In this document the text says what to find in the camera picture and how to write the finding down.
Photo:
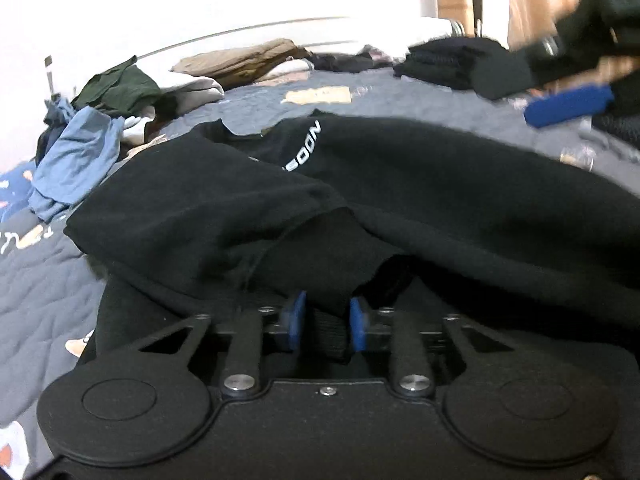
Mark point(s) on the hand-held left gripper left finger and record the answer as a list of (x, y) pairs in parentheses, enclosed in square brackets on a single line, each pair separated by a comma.
[(295, 321)]

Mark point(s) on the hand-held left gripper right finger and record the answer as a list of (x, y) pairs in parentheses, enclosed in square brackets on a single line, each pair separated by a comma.
[(357, 324)]

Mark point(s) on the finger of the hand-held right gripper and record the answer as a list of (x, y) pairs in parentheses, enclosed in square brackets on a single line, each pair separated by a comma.
[(570, 105), (560, 65)]

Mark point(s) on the black sweatshirt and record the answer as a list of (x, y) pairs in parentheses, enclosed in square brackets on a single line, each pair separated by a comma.
[(425, 200)]

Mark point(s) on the stack of folded black clothes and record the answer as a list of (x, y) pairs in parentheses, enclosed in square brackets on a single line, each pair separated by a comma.
[(460, 65)]

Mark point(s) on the dark crumpled clothes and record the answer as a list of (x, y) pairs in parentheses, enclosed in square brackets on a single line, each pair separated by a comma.
[(350, 62)]

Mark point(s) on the navy dotted garment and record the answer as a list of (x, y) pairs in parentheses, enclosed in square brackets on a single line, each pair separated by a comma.
[(620, 132)]

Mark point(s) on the beige curtain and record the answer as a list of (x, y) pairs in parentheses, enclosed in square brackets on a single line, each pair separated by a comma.
[(540, 0)]

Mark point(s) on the white garment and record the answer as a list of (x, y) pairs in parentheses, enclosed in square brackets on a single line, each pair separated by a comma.
[(195, 87)]

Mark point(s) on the grey quilted bedspread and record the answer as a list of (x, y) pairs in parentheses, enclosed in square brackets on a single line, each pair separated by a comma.
[(40, 285)]

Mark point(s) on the white bed headboard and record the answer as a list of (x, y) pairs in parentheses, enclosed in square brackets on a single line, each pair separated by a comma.
[(300, 30)]

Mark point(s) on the light blue shirt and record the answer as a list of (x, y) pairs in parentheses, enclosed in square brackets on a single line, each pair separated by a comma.
[(75, 160)]

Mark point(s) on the dark green garment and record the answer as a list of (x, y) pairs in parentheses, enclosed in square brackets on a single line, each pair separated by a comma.
[(120, 85)]

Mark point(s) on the blue printed blanket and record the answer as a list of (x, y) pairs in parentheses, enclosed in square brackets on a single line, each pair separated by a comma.
[(12, 190)]

